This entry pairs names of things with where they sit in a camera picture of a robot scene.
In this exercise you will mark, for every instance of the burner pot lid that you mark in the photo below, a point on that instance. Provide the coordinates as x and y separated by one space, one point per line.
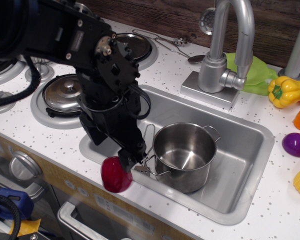
139 45
60 96

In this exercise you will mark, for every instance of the green cloth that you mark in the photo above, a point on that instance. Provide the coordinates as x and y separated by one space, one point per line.
259 77

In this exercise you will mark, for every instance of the silver middle stove knob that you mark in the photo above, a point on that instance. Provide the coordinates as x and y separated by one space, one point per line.
46 72

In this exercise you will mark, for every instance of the stainless steel pot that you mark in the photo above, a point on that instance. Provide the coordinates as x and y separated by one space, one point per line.
183 153

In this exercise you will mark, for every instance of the red toy sweet potato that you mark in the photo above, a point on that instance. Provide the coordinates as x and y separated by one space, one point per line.
114 178

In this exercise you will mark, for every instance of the front burner pot lid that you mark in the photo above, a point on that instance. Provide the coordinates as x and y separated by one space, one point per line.
60 96

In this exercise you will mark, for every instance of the silver oven dial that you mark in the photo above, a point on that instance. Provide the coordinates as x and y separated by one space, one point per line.
23 168

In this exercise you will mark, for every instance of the yellow tape piece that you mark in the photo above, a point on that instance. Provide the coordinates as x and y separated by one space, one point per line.
29 227

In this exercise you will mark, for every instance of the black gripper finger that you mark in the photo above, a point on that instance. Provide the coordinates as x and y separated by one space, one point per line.
125 159
141 157

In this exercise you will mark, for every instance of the metal spoon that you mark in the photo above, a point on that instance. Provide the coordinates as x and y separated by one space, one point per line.
196 59

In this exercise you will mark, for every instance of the metal slotted ladle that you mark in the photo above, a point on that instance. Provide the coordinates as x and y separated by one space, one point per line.
206 21

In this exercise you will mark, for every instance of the silver oven door handle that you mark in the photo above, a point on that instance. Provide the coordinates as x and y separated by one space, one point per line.
85 223

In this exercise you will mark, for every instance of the rear burner pot lid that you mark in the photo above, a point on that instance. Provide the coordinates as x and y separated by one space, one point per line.
139 45

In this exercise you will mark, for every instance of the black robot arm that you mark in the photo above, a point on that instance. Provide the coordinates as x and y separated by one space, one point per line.
46 29

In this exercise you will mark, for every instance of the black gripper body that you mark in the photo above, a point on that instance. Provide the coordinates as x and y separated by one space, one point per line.
110 97

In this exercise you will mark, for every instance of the black coil burner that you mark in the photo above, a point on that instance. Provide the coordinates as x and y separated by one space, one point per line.
6 65

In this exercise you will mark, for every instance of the purple toy eggplant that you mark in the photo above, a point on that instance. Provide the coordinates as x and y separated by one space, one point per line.
291 144

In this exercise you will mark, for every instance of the metal whisk utensil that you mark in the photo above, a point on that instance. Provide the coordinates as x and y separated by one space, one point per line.
179 42

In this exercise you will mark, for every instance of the silver sink basin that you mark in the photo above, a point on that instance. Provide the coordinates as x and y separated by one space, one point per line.
242 154

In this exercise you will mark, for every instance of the yellow toy bell pepper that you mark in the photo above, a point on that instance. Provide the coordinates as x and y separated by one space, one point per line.
284 91

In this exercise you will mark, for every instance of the blue clamp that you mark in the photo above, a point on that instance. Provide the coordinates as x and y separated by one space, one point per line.
15 203

